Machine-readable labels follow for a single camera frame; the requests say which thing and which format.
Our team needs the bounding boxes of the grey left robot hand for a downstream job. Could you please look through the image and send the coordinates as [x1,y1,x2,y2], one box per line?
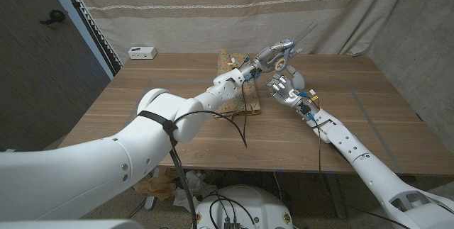
[248,38,304,79]

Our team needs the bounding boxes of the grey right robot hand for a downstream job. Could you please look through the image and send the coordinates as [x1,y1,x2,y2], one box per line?
[266,65,320,116]

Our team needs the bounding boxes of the floral tan wrapping paper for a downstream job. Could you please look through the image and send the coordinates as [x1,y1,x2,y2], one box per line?
[212,48,262,119]

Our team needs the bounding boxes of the grey yellow handled scissors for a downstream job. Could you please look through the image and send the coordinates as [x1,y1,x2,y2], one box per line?
[273,21,318,73]

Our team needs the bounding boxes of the crumpled white paper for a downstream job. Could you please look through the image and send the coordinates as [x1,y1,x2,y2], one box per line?
[172,170,219,215]

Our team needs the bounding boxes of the crumpled brown paper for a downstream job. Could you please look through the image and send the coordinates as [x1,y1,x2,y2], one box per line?
[133,167,182,201]

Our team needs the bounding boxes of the beige striped cloth backdrop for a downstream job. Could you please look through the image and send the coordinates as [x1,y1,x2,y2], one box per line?
[65,0,414,65]

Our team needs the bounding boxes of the white robot torso base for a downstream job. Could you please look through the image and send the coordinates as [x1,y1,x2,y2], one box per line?
[190,184,294,229]

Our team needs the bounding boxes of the grey table leg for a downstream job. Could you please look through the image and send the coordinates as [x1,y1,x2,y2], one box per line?
[324,174,348,220]

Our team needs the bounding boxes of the white power strip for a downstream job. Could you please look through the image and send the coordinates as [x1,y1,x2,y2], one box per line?
[128,46,158,60]

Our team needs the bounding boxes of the white table leg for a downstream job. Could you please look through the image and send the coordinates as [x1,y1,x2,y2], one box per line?
[144,167,161,211]

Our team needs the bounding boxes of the black zigzag edge trim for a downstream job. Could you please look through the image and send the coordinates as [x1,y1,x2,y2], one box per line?
[56,0,123,76]

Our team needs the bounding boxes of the dark wooden door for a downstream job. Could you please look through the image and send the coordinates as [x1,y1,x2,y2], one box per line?
[0,0,111,152]

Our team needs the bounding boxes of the white robot chest edge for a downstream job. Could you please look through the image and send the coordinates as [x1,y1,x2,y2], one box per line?
[0,219,145,229]

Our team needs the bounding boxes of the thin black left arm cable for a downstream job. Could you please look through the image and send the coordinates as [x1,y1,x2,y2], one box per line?
[240,79,249,141]

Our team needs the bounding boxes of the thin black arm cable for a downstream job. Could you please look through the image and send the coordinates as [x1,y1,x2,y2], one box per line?
[240,79,249,141]
[316,122,412,229]

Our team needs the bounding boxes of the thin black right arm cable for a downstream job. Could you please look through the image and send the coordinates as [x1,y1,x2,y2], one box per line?
[316,122,412,229]

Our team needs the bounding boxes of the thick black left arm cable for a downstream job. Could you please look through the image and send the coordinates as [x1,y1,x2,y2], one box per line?
[166,110,248,229]

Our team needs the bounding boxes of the black left arm strap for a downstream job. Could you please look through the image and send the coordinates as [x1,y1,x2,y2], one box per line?
[137,110,178,138]

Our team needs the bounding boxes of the black torso cables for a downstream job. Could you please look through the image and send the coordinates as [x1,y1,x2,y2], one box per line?
[209,193,257,229]

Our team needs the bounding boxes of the black door handle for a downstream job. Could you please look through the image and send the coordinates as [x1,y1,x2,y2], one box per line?
[38,9,67,26]

